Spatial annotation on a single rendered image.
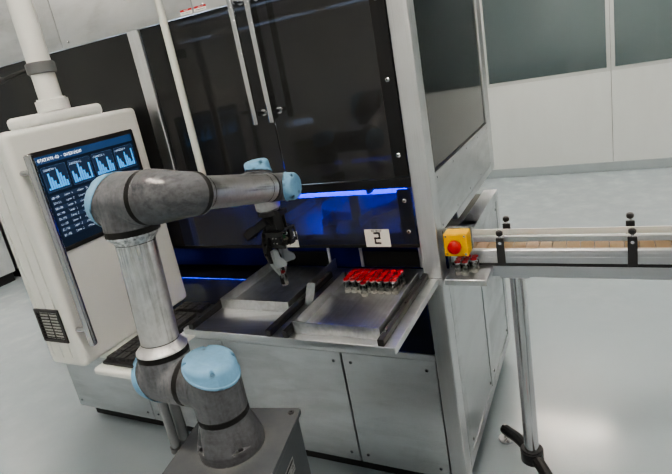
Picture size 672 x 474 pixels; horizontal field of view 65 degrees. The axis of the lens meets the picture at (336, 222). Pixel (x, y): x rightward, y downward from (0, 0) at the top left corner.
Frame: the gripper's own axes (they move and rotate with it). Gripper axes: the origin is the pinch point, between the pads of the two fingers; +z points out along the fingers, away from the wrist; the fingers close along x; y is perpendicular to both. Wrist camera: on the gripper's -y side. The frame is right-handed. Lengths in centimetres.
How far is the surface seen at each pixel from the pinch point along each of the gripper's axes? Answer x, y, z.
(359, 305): 0.5, 25.4, 11.7
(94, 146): -9, -54, -48
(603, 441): 63, 82, 104
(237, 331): -20.1, -4.9, 10.3
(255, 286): 8.0, -19.4, 10.6
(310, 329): -17.1, 19.1, 9.6
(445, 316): 21, 43, 26
